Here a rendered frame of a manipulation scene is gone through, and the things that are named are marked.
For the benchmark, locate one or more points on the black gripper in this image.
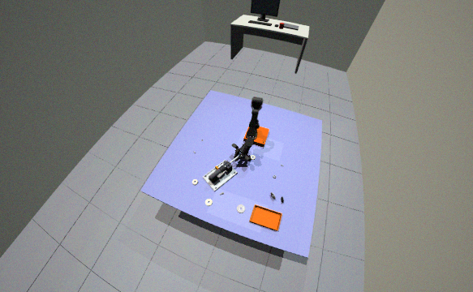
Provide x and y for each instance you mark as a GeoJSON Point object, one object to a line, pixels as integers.
{"type": "Point", "coordinates": [244, 149]}

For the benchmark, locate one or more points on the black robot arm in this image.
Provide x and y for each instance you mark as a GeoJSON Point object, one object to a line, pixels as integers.
{"type": "Point", "coordinates": [254, 123]}

